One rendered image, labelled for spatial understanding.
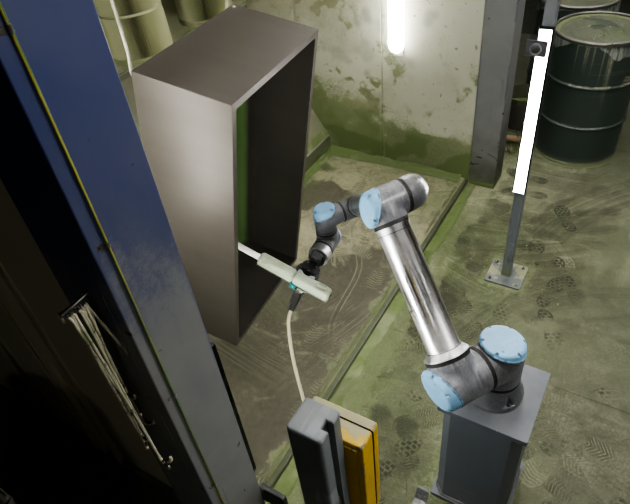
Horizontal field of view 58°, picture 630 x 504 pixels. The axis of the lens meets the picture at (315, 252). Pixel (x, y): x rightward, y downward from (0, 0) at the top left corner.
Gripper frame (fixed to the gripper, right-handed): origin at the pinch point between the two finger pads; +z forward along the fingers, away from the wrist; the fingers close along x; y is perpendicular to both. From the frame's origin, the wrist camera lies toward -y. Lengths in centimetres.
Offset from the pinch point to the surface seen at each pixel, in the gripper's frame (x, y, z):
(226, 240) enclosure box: 29.4, -15.9, 10.2
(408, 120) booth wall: 0, 41, -210
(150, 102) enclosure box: 64, -57, 11
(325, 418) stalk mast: -22, -95, 97
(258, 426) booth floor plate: -11, 81, 19
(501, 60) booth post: -34, -28, -202
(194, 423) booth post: 1, -31, 80
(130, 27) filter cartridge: 137, -11, -84
